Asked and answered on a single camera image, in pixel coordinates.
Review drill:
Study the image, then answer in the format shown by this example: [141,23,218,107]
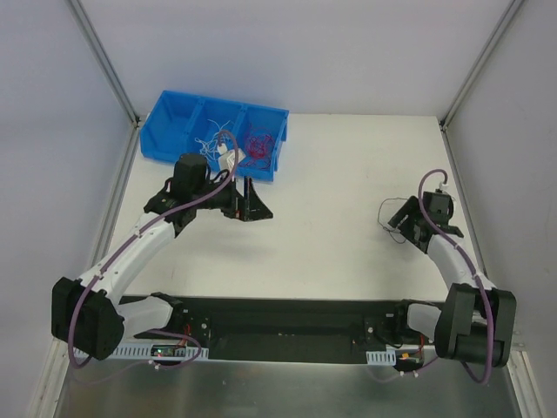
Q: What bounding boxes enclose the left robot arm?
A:
[50,151,273,361]

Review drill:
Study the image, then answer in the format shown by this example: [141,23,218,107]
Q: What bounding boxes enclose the left aluminium frame post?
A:
[64,0,143,131]

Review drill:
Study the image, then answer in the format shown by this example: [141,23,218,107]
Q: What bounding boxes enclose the white wire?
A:
[193,118,232,163]

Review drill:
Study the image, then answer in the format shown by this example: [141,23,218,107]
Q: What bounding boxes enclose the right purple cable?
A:
[367,169,497,387]

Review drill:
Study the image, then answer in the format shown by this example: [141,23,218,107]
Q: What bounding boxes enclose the right white cable duct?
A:
[366,349,397,367]

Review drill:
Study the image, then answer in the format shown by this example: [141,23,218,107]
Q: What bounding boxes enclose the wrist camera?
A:
[217,144,245,172]
[435,182,453,198]

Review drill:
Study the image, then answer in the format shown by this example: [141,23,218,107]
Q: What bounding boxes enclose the right aluminium frame post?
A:
[439,0,527,131]

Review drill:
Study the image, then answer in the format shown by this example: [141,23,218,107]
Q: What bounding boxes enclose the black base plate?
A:
[121,293,440,362]

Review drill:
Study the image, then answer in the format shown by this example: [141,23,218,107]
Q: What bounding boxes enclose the aluminium front rail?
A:
[512,330,526,351]

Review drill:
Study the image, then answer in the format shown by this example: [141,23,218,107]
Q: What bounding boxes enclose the aluminium frame post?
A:
[439,0,527,131]
[64,0,143,131]

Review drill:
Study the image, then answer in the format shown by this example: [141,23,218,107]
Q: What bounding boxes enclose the dark grey wire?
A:
[376,198,413,243]

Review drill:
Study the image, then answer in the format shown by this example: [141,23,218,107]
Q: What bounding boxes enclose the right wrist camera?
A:
[435,182,453,198]

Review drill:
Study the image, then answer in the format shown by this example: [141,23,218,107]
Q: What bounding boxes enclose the blue compartment bin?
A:
[140,91,289,182]

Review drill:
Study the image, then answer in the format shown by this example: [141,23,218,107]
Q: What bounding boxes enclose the left white cable duct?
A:
[108,343,209,361]

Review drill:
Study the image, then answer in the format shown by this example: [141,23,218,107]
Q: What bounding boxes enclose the white cable duct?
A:
[366,349,397,367]
[108,343,209,361]

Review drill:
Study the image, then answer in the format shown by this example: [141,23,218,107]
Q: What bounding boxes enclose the red wires in bin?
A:
[238,124,278,172]

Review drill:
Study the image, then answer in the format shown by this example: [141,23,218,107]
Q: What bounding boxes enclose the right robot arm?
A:
[388,190,517,367]

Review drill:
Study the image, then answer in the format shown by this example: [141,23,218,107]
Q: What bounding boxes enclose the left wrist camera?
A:
[217,144,245,172]

